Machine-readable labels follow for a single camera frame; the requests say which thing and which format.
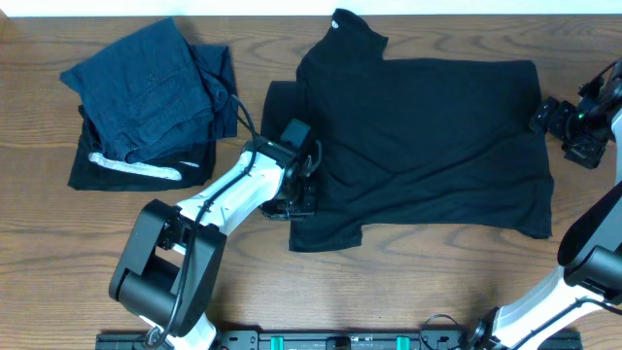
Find folded black garment white stripe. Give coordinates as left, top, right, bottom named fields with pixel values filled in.
left=68, top=106, right=216, bottom=192

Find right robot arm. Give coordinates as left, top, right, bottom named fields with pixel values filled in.
left=460, top=60, right=621, bottom=350

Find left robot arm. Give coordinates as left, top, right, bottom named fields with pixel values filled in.
left=96, top=120, right=322, bottom=349

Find black polo shirt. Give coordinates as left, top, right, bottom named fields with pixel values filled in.
left=261, top=9, right=554, bottom=253

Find folded dark blue shorts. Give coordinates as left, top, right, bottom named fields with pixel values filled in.
left=60, top=18, right=237, bottom=163

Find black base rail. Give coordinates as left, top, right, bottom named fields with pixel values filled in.
left=94, top=330, right=583, bottom=350

